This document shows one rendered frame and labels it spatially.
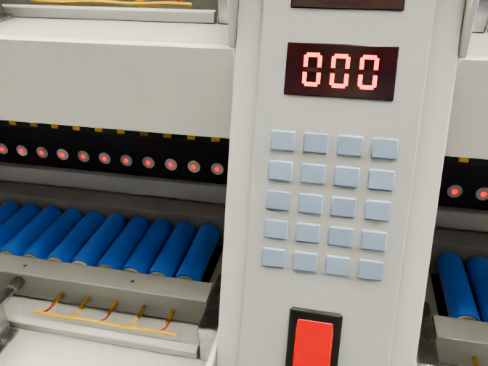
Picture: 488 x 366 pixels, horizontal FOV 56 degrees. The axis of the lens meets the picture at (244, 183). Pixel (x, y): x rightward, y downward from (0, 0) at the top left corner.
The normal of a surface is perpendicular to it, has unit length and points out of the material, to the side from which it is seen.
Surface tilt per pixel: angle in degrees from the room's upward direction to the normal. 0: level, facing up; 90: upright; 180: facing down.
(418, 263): 90
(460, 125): 111
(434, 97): 90
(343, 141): 90
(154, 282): 21
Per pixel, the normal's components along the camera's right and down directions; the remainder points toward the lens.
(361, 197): -0.20, 0.15
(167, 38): -0.01, -0.87
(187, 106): -0.21, 0.49
